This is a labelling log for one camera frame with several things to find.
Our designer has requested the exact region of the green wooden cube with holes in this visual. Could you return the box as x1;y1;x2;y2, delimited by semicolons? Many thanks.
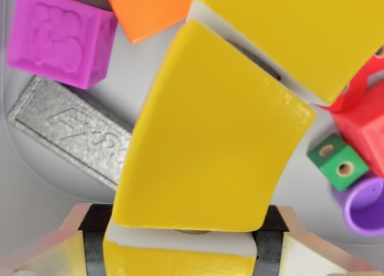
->
306;134;370;191

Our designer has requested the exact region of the red house-shaped block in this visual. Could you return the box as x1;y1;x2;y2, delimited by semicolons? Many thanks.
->
329;77;384;179

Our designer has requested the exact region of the silver embossed foam brick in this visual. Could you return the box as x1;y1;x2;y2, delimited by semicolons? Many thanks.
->
8;75;136;193

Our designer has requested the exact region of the yellow sliced wooden banana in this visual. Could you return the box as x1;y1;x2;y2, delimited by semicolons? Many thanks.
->
103;0;384;276

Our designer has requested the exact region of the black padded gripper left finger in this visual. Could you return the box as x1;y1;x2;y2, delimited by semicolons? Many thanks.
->
0;203;115;276

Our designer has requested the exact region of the purple embossed rubber cube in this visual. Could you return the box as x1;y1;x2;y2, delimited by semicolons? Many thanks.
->
6;0;118;90

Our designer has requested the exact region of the purple plastic cup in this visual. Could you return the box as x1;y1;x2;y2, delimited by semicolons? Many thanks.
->
331;176;384;238

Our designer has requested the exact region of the orange rectangular wooden block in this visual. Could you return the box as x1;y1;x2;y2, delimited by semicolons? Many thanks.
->
101;0;197;44

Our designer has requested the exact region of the black padded gripper right finger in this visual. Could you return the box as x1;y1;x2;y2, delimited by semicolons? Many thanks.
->
251;205;384;276

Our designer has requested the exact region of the grey plastic bin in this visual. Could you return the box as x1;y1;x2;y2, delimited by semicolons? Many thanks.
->
0;0;384;276

